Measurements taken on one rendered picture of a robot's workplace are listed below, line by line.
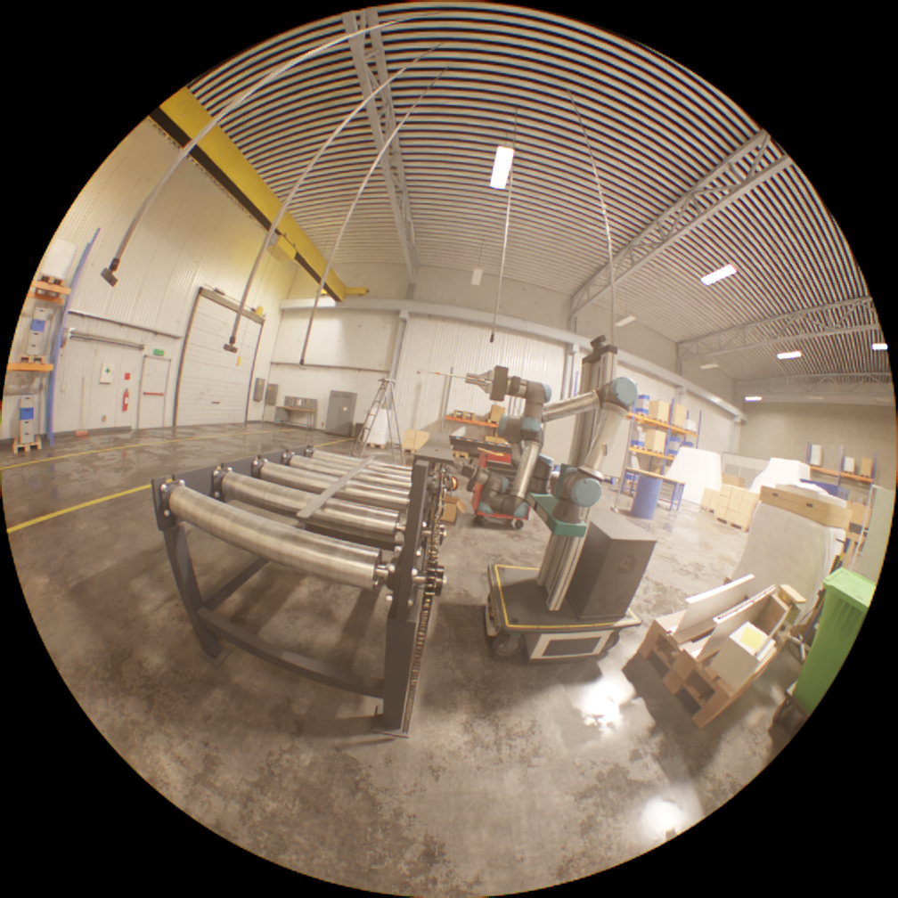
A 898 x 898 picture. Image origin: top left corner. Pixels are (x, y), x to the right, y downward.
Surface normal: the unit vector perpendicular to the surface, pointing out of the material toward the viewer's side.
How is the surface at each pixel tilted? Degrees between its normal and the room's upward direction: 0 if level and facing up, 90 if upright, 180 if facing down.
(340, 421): 90
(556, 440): 90
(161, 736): 0
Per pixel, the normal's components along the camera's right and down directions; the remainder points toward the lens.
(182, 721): 0.16, -0.98
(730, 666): -0.99, -0.15
